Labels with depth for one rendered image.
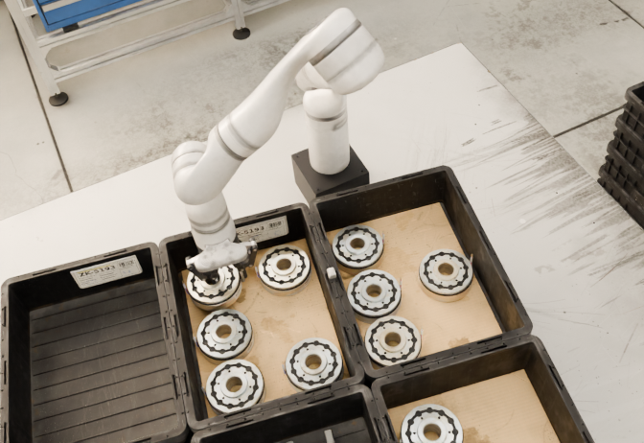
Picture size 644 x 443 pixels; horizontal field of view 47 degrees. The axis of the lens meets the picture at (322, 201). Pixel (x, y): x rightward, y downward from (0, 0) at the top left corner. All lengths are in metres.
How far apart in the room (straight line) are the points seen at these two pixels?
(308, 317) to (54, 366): 0.48
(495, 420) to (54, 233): 1.09
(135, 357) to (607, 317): 0.94
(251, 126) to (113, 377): 0.59
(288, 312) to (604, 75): 2.06
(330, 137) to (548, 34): 1.90
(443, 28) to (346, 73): 2.30
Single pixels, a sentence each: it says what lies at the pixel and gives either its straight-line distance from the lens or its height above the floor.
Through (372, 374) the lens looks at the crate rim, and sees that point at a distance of 1.25.
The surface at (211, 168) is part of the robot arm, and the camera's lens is 1.13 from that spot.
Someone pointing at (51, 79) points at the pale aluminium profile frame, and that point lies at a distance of 3.20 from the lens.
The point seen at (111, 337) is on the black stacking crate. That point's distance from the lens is 1.49.
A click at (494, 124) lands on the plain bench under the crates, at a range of 1.92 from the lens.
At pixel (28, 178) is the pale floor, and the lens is 3.03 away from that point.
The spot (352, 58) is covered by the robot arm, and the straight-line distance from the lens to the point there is 1.03.
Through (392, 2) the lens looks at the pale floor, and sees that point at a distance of 3.45.
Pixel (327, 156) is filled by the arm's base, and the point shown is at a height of 0.86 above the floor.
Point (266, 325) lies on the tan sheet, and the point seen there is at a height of 0.83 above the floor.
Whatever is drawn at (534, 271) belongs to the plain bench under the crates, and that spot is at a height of 0.70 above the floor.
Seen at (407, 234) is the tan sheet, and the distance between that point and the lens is 1.52.
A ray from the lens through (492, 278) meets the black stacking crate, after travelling 1.40.
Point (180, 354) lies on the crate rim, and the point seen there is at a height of 0.93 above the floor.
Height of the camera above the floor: 2.06
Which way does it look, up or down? 51 degrees down
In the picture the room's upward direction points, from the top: 7 degrees counter-clockwise
